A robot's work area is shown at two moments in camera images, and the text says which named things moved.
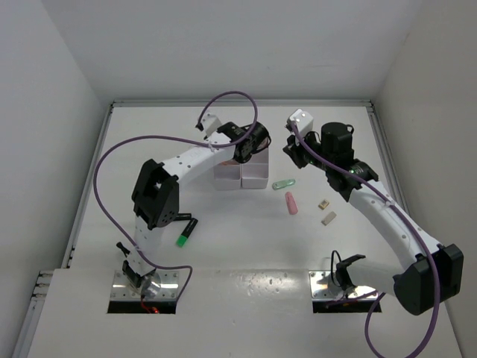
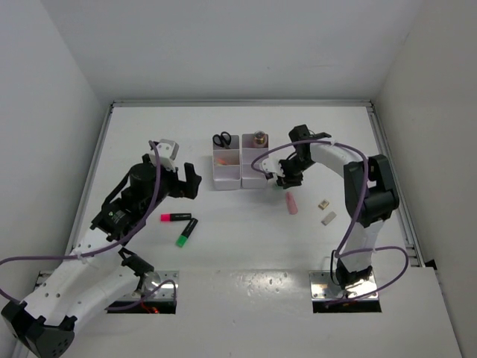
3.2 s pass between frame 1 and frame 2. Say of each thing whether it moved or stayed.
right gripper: moved
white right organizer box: stayed
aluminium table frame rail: stayed
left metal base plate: stayed
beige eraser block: stayed
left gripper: moved
